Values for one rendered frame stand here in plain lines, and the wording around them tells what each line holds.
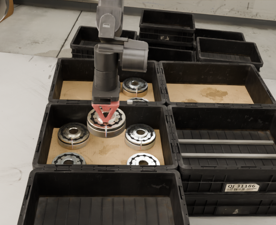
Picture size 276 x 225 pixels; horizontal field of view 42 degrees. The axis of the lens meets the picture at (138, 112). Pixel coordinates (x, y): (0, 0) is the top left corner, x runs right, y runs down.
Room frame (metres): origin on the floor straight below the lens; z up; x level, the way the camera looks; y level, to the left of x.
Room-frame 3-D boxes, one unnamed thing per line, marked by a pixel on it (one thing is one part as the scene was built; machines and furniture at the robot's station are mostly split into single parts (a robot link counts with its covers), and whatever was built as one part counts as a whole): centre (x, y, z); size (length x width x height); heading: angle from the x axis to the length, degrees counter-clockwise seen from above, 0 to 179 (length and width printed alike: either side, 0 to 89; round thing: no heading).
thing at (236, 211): (0.87, -0.31, 0.76); 0.40 x 0.30 x 0.12; 96
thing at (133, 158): (0.77, -0.03, 0.86); 0.10 x 0.10 x 0.01
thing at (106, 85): (0.75, 0.09, 1.17); 0.10 x 0.07 x 0.07; 5
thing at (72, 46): (2.14, 0.25, 0.37); 0.40 x 0.30 x 0.45; 88
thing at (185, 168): (0.87, -0.31, 0.92); 0.40 x 0.30 x 0.02; 96
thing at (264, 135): (0.87, -0.31, 0.87); 0.40 x 0.30 x 0.11; 96
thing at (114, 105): (0.74, 0.08, 1.09); 0.07 x 0.07 x 0.09; 5
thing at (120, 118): (0.75, 0.08, 1.04); 0.10 x 0.10 x 0.01
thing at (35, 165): (0.83, 0.09, 0.92); 0.40 x 0.30 x 0.02; 96
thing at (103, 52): (0.75, 0.08, 1.23); 0.07 x 0.06 x 0.07; 89
